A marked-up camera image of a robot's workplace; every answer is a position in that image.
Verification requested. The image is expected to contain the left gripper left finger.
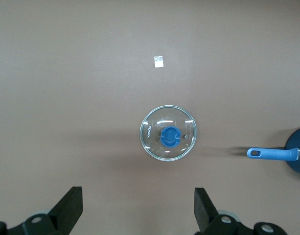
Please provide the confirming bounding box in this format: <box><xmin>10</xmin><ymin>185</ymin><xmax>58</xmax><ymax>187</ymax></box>
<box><xmin>0</xmin><ymin>186</ymin><xmax>83</xmax><ymax>235</ymax></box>

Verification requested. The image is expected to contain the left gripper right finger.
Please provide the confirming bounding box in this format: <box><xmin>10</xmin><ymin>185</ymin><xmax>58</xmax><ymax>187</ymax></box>
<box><xmin>194</xmin><ymin>188</ymin><xmax>287</xmax><ymax>235</ymax></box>

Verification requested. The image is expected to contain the glass lid with blue knob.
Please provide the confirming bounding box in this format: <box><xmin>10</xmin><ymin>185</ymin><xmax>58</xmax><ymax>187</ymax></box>
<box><xmin>139</xmin><ymin>105</ymin><xmax>198</xmax><ymax>163</ymax></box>

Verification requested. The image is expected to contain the brown table cover sheet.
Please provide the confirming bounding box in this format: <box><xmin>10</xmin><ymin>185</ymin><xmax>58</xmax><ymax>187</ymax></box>
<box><xmin>0</xmin><ymin>0</ymin><xmax>300</xmax><ymax>235</ymax></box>

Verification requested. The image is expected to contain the dark saucepan with blue handle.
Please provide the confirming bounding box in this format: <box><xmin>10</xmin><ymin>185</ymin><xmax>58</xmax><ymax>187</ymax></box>
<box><xmin>246</xmin><ymin>126</ymin><xmax>300</xmax><ymax>177</ymax></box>

